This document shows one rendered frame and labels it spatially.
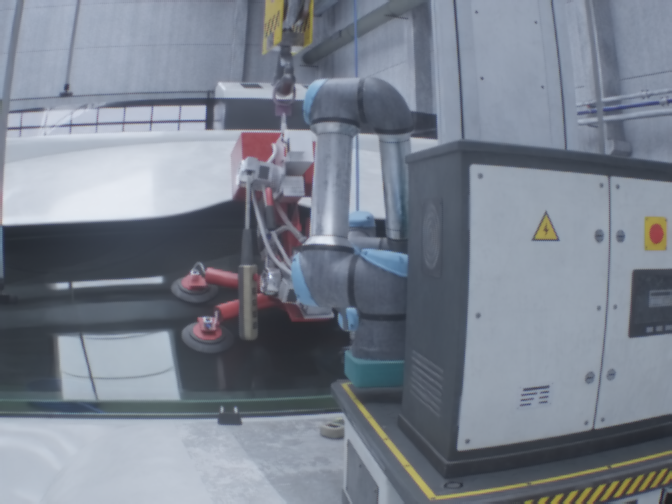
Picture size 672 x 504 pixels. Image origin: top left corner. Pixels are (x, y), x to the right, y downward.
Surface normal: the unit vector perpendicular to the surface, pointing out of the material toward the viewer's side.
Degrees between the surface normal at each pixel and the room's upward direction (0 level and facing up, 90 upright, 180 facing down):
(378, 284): 90
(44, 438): 48
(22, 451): 53
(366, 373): 90
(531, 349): 90
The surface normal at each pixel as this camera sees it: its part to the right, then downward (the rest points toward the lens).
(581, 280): 0.15, 0.04
